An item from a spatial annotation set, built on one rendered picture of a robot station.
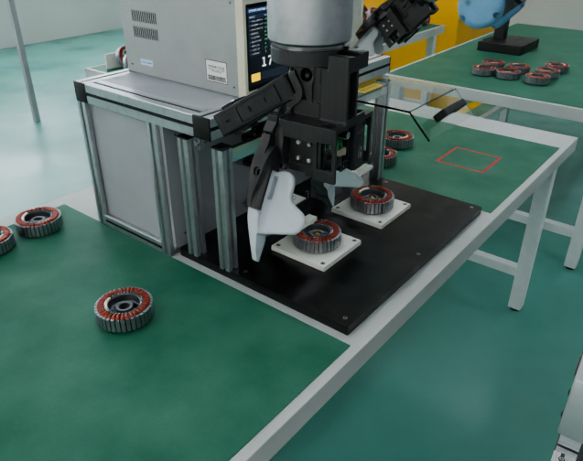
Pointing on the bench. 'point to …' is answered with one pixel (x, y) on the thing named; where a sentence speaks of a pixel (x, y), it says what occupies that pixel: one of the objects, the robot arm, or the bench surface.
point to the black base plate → (345, 323)
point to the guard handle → (449, 110)
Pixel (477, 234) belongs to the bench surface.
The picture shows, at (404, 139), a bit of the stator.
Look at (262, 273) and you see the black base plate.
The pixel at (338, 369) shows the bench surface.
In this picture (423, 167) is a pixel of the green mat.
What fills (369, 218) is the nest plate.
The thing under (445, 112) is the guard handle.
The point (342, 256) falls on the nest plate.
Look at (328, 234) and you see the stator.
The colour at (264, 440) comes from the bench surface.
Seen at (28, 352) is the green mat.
